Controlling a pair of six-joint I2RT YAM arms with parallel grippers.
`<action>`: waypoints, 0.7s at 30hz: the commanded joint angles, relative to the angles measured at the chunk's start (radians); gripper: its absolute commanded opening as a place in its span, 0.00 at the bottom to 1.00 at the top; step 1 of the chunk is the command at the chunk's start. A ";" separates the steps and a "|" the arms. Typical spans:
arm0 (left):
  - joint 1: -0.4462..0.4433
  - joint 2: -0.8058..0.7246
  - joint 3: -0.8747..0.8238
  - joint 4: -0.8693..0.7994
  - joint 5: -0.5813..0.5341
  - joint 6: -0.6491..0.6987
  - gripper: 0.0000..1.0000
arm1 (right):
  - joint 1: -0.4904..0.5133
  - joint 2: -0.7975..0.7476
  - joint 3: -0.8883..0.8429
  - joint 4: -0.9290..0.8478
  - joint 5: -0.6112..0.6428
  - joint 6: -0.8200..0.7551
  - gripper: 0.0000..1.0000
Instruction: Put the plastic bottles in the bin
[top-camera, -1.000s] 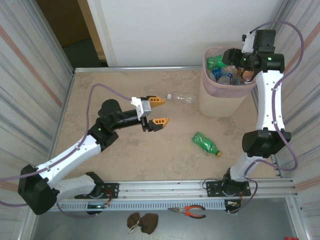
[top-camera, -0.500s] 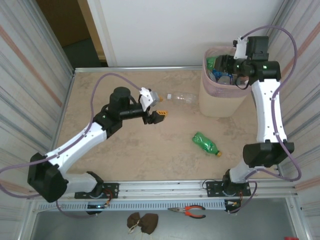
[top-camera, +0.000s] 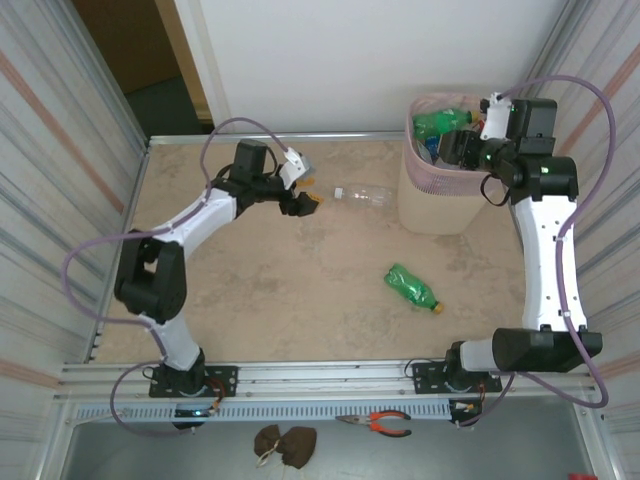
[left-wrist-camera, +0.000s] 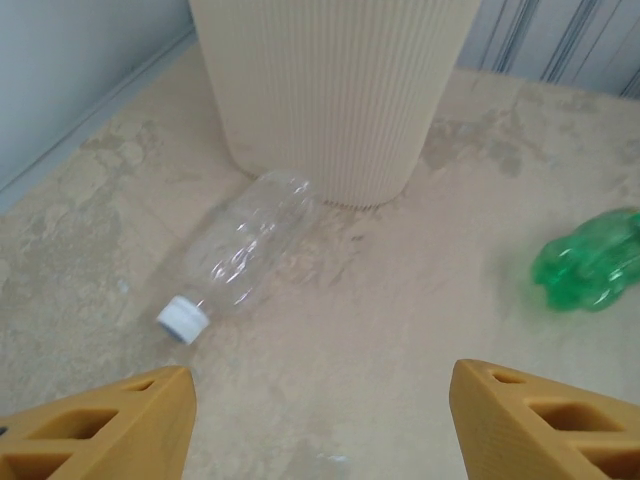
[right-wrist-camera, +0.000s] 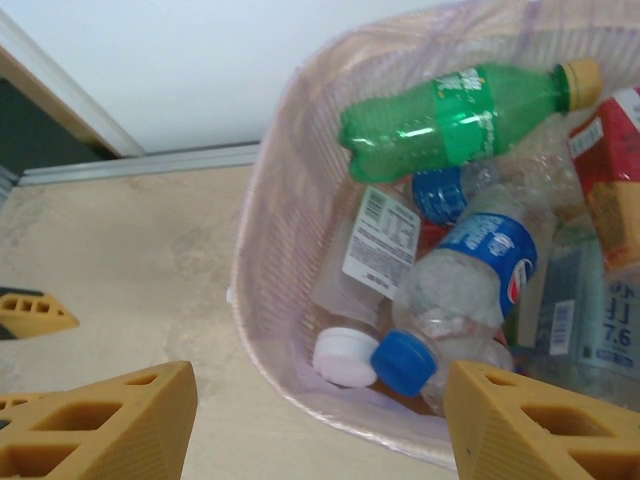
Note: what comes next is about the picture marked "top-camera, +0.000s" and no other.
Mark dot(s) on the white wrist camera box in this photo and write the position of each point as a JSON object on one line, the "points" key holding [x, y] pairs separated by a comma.
{"points": [[497, 120], [292, 167]]}

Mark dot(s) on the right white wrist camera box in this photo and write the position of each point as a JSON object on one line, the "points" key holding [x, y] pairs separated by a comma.
{"points": [[497, 120]]}

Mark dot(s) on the beige plastic waste bin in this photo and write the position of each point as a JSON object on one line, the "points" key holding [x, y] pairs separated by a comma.
{"points": [[430, 210]]}

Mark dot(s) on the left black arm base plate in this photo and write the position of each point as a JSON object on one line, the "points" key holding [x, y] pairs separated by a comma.
{"points": [[225, 380]]}

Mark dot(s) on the large clear unlabelled bottle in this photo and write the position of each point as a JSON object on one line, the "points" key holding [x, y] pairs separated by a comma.
{"points": [[370, 196]]}

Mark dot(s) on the tan wooden door jamb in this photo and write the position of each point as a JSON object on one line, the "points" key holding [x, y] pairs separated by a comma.
{"points": [[184, 55]]}

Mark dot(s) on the blue white label clear bottle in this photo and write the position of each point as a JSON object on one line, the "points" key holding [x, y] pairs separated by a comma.
{"points": [[432, 147]]}

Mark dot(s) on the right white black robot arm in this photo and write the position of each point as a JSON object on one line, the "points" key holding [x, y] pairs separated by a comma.
{"points": [[545, 260]]}

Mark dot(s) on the small red object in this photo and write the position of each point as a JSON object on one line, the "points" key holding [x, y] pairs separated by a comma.
{"points": [[582, 476]]}

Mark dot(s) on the brown cloth pouch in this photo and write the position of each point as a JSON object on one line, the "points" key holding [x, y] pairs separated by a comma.
{"points": [[300, 445], [267, 440]]}

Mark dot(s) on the crushed green bottle yellow cap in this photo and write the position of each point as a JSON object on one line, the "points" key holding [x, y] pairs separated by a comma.
{"points": [[410, 287]]}

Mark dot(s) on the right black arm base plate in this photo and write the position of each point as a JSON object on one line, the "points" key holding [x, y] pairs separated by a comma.
{"points": [[425, 377]]}

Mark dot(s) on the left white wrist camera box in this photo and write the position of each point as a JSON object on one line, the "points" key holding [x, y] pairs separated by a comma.
{"points": [[292, 167]]}

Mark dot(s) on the aluminium mounting rail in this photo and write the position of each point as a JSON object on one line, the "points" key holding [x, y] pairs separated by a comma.
{"points": [[325, 375]]}

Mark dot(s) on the pink bin liner bag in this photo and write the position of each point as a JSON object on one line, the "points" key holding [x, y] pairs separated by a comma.
{"points": [[440, 182]]}

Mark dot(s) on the green soda bottle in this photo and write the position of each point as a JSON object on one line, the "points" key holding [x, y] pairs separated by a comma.
{"points": [[440, 122]]}

